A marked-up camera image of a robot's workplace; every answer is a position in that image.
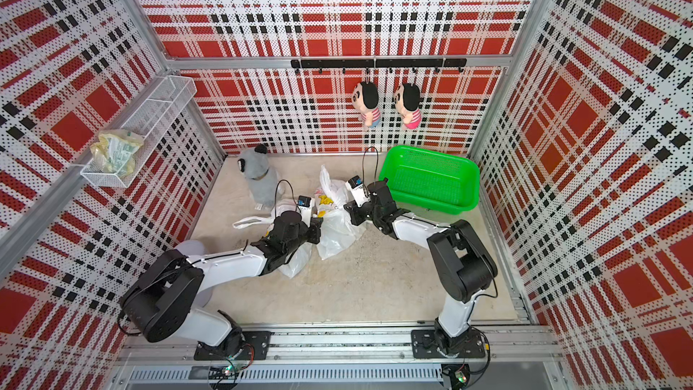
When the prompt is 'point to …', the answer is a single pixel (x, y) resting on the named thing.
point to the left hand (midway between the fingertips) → (325, 218)
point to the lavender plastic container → (195, 247)
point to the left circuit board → (223, 373)
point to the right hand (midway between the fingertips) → (350, 204)
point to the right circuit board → (459, 374)
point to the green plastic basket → (439, 181)
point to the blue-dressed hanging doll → (365, 98)
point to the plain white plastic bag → (297, 264)
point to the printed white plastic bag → (339, 231)
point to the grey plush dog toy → (263, 181)
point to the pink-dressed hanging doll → (407, 99)
